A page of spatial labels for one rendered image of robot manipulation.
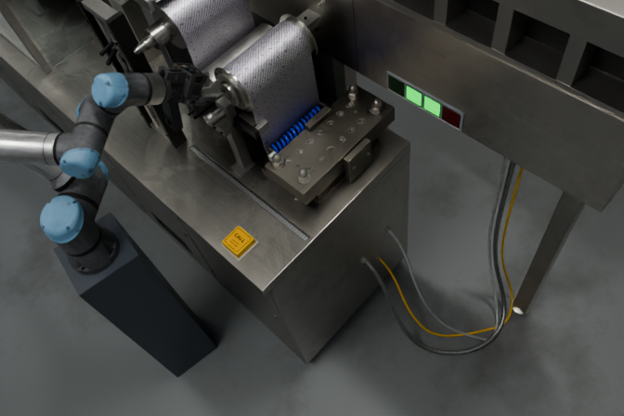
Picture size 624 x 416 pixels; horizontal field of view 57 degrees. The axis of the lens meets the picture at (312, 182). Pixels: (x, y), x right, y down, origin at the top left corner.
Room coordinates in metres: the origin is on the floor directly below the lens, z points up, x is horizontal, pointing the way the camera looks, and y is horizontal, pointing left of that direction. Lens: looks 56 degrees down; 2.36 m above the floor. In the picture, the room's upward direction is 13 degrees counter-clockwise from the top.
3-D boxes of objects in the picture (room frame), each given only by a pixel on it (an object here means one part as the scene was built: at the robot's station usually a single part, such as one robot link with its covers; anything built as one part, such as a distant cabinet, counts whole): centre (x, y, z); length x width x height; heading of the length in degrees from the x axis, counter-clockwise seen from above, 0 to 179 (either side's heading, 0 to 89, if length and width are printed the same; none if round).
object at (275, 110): (1.12, 0.02, 1.11); 0.23 x 0.01 x 0.18; 126
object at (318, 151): (1.05, -0.08, 1.00); 0.40 x 0.16 x 0.06; 126
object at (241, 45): (1.27, 0.12, 1.17); 0.26 x 0.12 x 0.12; 126
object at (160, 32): (1.29, 0.32, 1.33); 0.06 x 0.06 x 0.06; 36
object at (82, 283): (0.92, 0.69, 0.45); 0.20 x 0.20 x 0.90; 27
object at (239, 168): (1.11, 0.21, 1.05); 0.06 x 0.05 x 0.31; 126
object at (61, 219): (0.93, 0.68, 1.07); 0.13 x 0.12 x 0.14; 164
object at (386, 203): (1.89, 0.66, 0.43); 2.52 x 0.64 x 0.86; 36
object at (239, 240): (0.84, 0.25, 0.91); 0.07 x 0.07 x 0.02; 36
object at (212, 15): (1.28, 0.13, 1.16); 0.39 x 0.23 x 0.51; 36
